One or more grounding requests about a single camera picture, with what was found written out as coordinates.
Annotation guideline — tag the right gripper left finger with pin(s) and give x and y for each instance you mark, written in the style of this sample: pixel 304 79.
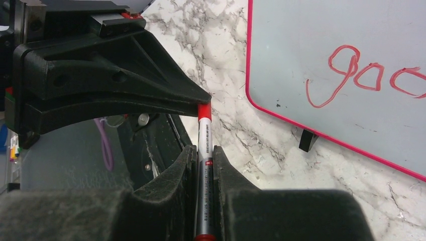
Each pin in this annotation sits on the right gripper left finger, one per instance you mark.
pixel 159 210

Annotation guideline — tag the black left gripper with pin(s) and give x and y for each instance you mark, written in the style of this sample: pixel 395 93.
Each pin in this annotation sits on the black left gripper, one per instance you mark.
pixel 52 49

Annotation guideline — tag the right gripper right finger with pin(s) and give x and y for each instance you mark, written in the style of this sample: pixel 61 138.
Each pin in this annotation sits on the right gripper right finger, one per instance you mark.
pixel 246 212

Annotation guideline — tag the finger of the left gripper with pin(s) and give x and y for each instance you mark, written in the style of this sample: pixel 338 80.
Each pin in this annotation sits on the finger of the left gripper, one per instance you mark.
pixel 43 116

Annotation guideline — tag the red white marker pen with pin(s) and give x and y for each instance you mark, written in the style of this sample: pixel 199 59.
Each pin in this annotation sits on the red white marker pen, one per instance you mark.
pixel 204 221

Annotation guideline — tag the red marker cap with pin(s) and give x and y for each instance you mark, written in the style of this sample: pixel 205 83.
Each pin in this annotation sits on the red marker cap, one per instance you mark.
pixel 204 111

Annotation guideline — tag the pink framed whiteboard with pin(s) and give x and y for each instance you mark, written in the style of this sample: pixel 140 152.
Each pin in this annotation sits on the pink framed whiteboard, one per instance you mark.
pixel 352 72

